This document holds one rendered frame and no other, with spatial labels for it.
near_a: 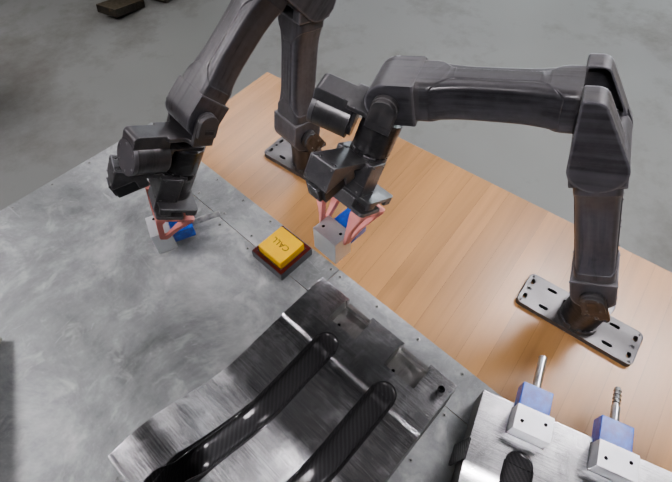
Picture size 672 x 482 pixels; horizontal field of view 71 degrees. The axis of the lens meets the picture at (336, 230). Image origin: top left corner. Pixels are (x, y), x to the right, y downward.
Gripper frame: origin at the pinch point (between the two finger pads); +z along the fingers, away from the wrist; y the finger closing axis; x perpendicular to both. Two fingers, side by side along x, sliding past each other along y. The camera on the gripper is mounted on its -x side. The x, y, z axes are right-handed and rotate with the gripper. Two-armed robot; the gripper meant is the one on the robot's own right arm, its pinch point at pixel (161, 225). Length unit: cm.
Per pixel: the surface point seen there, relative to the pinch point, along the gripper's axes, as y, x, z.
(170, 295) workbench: 12.1, 0.1, 5.4
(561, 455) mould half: 62, 35, -20
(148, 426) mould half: 37.8, -10.7, -3.9
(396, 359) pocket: 41.2, 22.5, -14.1
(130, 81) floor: -176, 38, 76
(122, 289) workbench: 7.3, -6.6, 9.0
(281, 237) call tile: 11.2, 17.5, -8.4
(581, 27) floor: -116, 259, -45
